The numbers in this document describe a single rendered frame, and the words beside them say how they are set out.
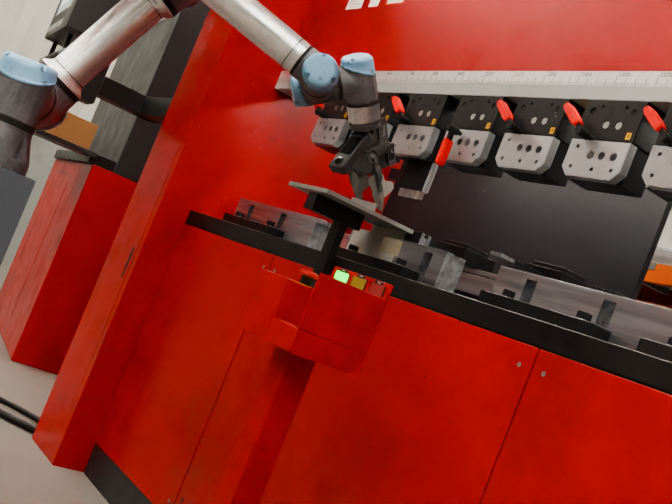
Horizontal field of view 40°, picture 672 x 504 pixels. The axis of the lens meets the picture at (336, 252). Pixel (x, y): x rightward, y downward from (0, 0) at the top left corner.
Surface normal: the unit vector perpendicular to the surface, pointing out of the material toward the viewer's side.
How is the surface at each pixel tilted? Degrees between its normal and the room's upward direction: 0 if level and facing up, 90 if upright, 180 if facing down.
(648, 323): 90
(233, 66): 90
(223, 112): 90
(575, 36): 90
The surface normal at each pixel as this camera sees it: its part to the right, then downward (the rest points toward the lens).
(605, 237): -0.77, -0.34
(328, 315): 0.52, 0.16
